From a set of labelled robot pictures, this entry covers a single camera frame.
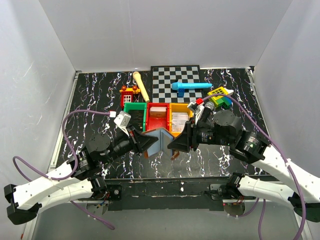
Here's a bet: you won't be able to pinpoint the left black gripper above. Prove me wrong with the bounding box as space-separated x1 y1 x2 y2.
102 123 159 165

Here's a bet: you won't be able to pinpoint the black silver microphone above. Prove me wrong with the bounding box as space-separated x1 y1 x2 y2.
199 101 215 122

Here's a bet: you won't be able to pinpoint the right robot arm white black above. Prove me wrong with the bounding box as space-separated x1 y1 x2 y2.
167 110 320 223

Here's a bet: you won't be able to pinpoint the yellow green block toy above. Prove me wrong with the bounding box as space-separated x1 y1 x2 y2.
207 86 234 109

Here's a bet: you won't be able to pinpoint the black card in green bin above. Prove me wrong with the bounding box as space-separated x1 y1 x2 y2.
129 110 144 132

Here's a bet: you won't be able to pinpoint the beige toy microphone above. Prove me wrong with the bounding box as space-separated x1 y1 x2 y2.
132 71 150 103

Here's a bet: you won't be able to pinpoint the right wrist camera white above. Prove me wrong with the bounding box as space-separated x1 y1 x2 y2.
187 98 205 125

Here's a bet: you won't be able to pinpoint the green plastic bin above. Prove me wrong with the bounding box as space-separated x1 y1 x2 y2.
123 102 147 132

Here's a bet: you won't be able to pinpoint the cards in yellow bin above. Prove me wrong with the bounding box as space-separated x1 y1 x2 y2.
171 112 189 133

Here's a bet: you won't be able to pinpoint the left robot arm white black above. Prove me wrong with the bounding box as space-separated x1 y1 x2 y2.
4 126 159 225

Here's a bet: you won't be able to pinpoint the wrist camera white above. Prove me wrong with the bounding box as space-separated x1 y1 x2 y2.
113 111 131 136
187 98 205 125

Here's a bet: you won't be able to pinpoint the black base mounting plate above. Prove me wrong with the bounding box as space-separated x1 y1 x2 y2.
77 176 258 212

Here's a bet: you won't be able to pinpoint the checkered chess board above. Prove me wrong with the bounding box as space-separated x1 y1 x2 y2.
151 65 204 104

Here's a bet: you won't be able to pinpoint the blue toy microphone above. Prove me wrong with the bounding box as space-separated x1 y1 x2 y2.
171 82 213 91

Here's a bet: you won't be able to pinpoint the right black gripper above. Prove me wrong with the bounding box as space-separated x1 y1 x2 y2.
166 117 232 153

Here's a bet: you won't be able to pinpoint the red plastic bin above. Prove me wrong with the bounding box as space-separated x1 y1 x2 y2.
145 102 170 131

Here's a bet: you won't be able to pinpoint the brown leather card holder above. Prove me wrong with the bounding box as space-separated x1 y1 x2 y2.
143 126 181 161

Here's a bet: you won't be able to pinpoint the red toy block house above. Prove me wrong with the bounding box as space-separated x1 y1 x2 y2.
119 85 141 109

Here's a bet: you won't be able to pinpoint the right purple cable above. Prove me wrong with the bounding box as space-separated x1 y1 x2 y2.
196 94 307 240

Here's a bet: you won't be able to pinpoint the small blue toy block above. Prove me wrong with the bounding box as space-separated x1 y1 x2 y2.
177 88 185 98

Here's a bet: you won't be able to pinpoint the card stack in red bin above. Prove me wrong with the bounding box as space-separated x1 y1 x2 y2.
149 106 167 118

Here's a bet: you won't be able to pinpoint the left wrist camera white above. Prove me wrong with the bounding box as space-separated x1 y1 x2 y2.
113 111 131 136

